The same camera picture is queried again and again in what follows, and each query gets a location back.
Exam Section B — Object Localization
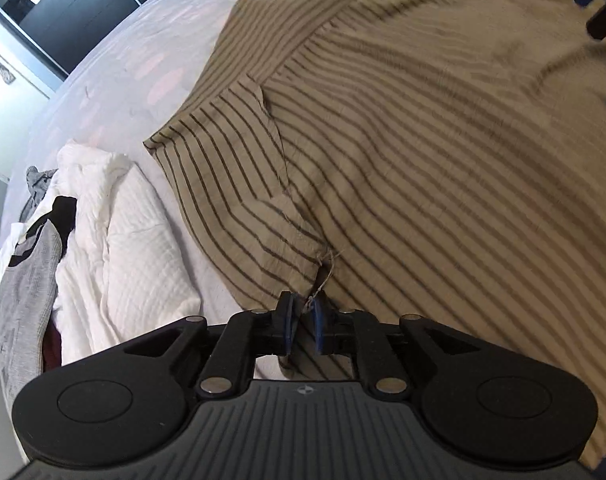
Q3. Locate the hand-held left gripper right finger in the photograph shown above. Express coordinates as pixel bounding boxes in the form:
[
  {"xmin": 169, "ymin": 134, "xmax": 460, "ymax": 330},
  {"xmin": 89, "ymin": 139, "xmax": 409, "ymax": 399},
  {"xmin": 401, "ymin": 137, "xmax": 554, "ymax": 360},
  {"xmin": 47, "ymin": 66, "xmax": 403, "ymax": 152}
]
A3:
[{"xmin": 309, "ymin": 292, "xmax": 486, "ymax": 401}]

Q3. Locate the maroon garment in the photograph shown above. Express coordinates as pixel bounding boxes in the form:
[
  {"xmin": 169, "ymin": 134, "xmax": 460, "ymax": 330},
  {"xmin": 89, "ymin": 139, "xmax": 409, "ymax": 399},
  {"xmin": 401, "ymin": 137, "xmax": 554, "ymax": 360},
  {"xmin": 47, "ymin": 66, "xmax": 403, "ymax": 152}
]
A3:
[{"xmin": 42, "ymin": 327, "xmax": 64, "ymax": 373}]

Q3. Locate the grey garment with black trim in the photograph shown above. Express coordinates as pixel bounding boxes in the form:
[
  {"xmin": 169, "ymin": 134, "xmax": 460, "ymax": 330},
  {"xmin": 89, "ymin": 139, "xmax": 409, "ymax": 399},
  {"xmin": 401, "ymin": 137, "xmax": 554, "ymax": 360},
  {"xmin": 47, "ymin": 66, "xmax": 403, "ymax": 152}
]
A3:
[{"xmin": 0, "ymin": 196, "xmax": 79, "ymax": 401}]

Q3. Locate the bed with polka-dot sheet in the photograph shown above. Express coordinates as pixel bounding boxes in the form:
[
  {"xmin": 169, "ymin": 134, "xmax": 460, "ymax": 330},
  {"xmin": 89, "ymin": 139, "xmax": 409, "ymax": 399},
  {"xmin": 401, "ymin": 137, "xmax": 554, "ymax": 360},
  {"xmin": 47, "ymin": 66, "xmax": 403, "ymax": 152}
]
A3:
[{"xmin": 0, "ymin": 0, "xmax": 374, "ymax": 386}]

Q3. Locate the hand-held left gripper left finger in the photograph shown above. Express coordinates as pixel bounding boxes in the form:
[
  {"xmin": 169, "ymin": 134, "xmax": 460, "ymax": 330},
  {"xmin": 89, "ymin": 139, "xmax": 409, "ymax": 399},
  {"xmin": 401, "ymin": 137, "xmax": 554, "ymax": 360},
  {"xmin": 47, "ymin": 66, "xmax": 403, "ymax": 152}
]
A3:
[{"xmin": 114, "ymin": 291, "xmax": 304, "ymax": 401}]

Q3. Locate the white door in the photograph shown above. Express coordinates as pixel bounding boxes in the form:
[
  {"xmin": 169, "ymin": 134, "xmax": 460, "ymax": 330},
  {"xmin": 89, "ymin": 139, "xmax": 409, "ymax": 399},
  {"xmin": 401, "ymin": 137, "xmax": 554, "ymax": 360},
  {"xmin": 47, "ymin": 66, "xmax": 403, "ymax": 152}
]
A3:
[{"xmin": 0, "ymin": 10, "xmax": 59, "ymax": 181}]

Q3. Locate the brown striped shirt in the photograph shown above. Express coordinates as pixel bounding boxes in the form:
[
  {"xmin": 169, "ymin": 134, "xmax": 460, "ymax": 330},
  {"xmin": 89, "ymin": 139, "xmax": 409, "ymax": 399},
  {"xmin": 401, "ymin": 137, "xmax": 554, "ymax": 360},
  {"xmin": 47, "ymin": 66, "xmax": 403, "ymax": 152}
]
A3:
[{"xmin": 143, "ymin": 0, "xmax": 606, "ymax": 471}]

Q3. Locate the white textured garment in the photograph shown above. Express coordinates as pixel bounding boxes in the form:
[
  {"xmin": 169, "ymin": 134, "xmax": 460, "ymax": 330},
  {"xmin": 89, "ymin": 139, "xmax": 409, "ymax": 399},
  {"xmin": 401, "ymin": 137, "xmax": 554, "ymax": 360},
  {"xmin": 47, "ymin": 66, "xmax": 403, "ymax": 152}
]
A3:
[{"xmin": 0, "ymin": 140, "xmax": 204, "ymax": 366}]

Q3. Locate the dark sliding-door wardrobe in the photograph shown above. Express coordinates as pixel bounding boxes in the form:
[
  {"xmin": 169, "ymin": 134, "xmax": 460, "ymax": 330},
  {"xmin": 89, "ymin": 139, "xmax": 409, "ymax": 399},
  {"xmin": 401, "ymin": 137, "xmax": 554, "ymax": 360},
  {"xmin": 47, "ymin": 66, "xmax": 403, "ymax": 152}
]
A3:
[{"xmin": 0, "ymin": 0, "xmax": 149, "ymax": 81}]

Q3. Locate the small grey patterned garment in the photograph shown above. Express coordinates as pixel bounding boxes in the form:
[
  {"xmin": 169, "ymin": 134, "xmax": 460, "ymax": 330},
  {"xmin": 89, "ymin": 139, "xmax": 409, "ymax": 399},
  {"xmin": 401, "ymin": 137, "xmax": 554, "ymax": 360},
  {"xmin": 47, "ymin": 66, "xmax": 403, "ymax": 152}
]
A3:
[{"xmin": 19, "ymin": 165, "xmax": 60, "ymax": 223}]

